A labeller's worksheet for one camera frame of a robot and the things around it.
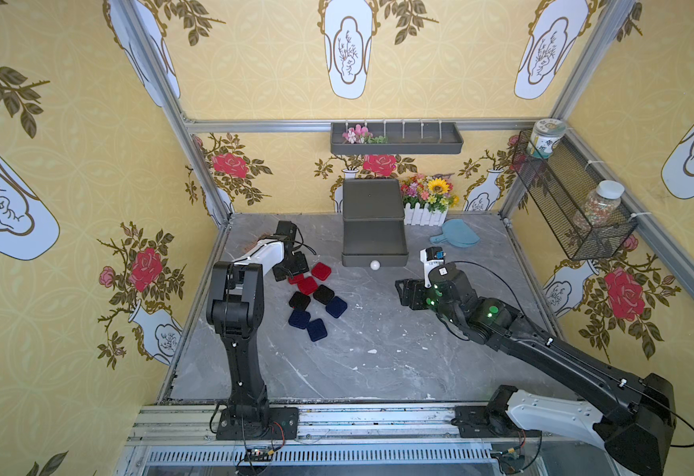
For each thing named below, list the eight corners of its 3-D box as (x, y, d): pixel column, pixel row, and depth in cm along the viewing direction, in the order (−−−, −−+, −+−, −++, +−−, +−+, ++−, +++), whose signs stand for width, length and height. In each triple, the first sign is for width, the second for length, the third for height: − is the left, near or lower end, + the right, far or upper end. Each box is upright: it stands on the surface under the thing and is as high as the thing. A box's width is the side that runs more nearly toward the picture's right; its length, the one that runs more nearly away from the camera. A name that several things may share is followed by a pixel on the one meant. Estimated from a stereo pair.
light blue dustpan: (431, 247, 114) (433, 242, 112) (426, 224, 121) (428, 219, 119) (478, 247, 114) (481, 242, 112) (470, 224, 121) (472, 219, 119)
